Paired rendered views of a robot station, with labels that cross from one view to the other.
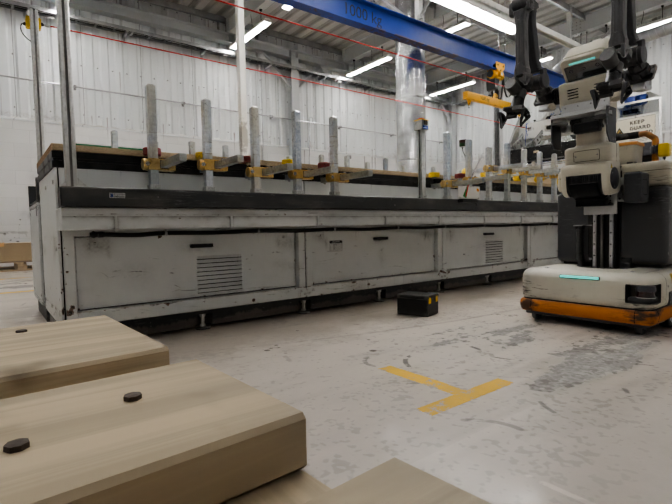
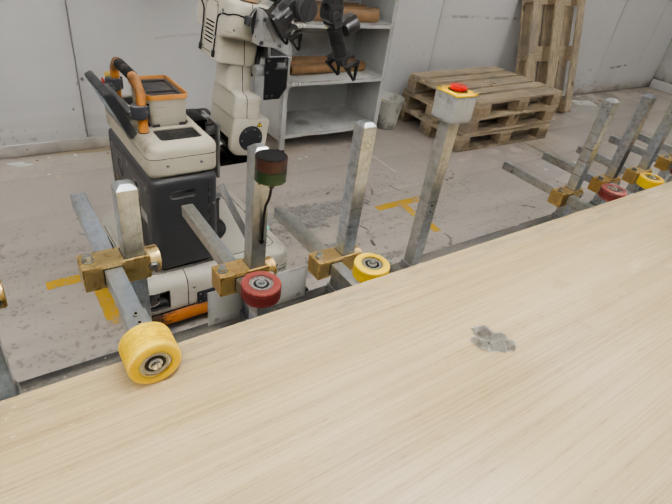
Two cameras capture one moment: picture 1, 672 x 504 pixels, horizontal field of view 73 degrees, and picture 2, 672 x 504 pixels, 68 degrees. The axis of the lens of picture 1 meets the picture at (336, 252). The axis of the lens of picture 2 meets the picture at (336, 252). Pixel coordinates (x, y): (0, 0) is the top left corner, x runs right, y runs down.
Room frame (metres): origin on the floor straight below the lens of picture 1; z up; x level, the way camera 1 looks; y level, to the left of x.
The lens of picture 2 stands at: (4.27, -0.84, 1.53)
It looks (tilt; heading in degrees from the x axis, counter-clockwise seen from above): 34 degrees down; 178
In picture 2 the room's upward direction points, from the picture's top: 9 degrees clockwise
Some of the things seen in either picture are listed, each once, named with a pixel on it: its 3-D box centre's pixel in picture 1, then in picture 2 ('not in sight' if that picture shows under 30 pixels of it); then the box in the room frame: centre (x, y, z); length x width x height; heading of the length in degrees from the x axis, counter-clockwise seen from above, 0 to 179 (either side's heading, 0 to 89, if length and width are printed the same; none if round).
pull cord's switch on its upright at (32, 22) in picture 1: (39, 108); not in sight; (2.72, 1.72, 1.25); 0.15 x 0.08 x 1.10; 127
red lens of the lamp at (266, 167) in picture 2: not in sight; (271, 161); (3.43, -0.96, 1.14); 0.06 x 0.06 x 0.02
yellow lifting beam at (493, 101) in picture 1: (495, 102); not in sight; (8.11, -2.85, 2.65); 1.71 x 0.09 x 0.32; 127
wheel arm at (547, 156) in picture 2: (308, 174); (590, 178); (2.47, 0.14, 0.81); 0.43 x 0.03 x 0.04; 37
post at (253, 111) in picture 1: (255, 154); (650, 153); (2.33, 0.40, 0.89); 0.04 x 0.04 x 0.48; 37
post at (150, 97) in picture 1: (152, 139); not in sight; (2.03, 0.80, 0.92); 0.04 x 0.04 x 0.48; 37
